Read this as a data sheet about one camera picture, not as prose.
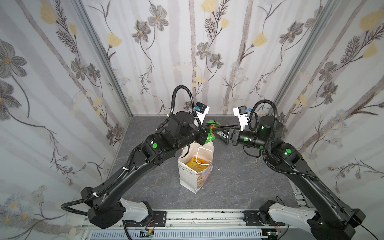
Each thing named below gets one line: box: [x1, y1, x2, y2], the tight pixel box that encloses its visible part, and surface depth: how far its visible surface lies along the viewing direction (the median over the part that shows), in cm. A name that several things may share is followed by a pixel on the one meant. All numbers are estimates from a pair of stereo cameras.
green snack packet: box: [205, 120, 220, 144], surface depth 58 cm
